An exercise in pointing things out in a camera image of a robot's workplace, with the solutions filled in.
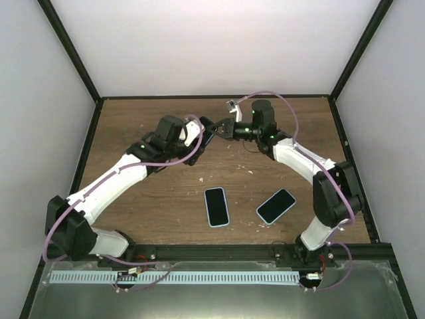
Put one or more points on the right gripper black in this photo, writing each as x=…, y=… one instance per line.
x=228, y=127

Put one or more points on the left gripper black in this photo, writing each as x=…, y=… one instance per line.
x=193, y=159

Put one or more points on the blue phone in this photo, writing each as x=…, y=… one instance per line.
x=207, y=135

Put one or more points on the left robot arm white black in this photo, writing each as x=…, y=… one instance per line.
x=69, y=221

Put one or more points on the metal front plate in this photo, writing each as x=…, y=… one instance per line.
x=358, y=289

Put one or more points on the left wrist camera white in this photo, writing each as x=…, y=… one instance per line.
x=190, y=132

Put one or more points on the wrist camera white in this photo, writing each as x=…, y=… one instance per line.
x=190, y=132
x=233, y=107

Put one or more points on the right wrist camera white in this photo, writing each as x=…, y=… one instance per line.
x=233, y=107

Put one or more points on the light-blue slotted cable duct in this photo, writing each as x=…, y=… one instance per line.
x=175, y=277

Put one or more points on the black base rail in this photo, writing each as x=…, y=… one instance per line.
x=284, y=255

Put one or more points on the black enclosure frame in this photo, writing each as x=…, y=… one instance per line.
x=79, y=51

